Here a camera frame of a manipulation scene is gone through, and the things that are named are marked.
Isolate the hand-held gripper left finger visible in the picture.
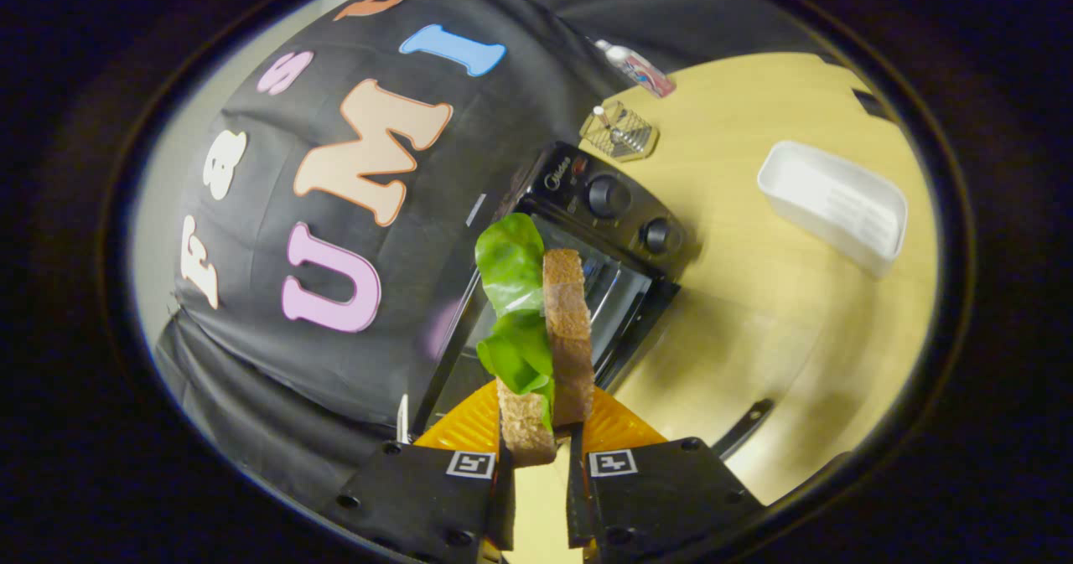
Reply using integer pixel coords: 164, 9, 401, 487
321, 380, 518, 564

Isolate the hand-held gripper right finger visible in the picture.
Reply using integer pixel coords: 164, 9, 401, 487
566, 385, 765, 564

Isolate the lettuce sandwich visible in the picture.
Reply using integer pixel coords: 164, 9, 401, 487
474, 212, 596, 468

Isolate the black toaster oven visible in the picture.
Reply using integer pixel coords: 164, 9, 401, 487
411, 141, 776, 464

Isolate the white plastic tray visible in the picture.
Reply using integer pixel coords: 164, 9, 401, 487
757, 140, 909, 278

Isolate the white pink-label bottle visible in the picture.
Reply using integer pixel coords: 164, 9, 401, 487
594, 39, 677, 99

